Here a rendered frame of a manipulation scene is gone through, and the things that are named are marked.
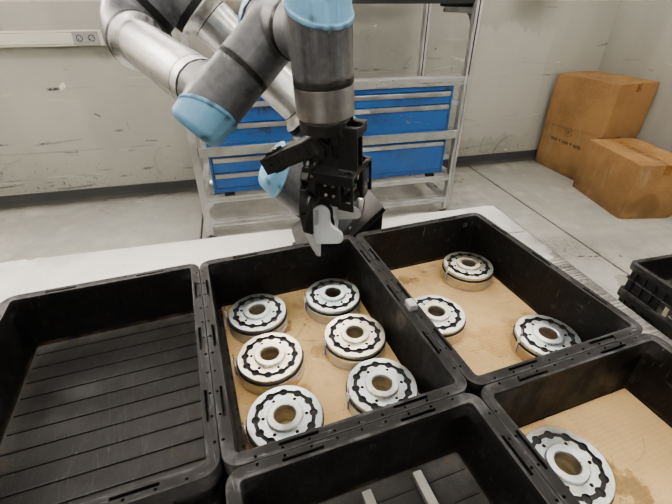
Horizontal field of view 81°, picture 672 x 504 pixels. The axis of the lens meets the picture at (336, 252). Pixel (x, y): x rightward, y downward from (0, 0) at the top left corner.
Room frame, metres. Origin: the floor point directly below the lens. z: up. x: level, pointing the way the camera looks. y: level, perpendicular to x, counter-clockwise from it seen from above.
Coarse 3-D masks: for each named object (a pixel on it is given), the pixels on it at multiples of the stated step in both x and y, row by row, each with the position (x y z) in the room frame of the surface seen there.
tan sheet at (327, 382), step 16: (288, 304) 0.59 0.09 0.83; (224, 320) 0.54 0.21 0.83; (288, 320) 0.54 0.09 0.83; (304, 320) 0.54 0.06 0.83; (304, 336) 0.50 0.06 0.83; (320, 336) 0.50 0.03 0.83; (304, 352) 0.47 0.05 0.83; (320, 352) 0.47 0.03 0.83; (304, 368) 0.43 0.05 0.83; (320, 368) 0.43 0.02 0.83; (336, 368) 0.43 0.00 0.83; (240, 384) 0.40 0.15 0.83; (304, 384) 0.40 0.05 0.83; (320, 384) 0.40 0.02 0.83; (336, 384) 0.40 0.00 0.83; (240, 400) 0.37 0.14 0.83; (320, 400) 0.37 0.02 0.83; (336, 400) 0.37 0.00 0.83; (240, 416) 0.35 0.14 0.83; (336, 416) 0.35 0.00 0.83
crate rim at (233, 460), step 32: (256, 256) 0.61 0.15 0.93; (384, 288) 0.52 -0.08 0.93; (416, 320) 0.44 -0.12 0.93; (224, 384) 0.32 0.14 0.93; (224, 416) 0.29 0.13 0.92; (352, 416) 0.28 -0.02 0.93; (384, 416) 0.28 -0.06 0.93; (224, 448) 0.24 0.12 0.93; (256, 448) 0.24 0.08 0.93; (288, 448) 0.24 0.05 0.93
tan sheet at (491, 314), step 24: (432, 264) 0.73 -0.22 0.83; (408, 288) 0.64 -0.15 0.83; (432, 288) 0.64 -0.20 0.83; (504, 288) 0.64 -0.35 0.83; (480, 312) 0.57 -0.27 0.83; (504, 312) 0.57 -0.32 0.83; (528, 312) 0.57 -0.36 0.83; (480, 336) 0.50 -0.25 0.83; (504, 336) 0.50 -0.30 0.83; (480, 360) 0.45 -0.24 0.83; (504, 360) 0.45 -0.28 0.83
